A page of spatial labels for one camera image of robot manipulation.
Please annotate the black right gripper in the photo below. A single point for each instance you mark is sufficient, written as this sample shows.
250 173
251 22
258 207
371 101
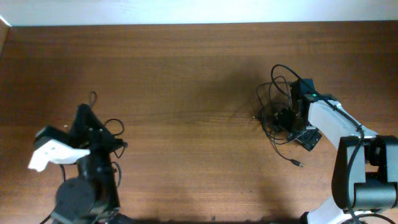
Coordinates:
308 139

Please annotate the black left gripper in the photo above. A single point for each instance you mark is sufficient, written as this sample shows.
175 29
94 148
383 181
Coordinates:
96 137

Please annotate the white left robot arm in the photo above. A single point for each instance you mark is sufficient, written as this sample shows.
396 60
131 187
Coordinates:
92 195

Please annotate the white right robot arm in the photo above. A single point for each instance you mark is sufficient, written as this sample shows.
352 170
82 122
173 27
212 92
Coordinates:
364 181

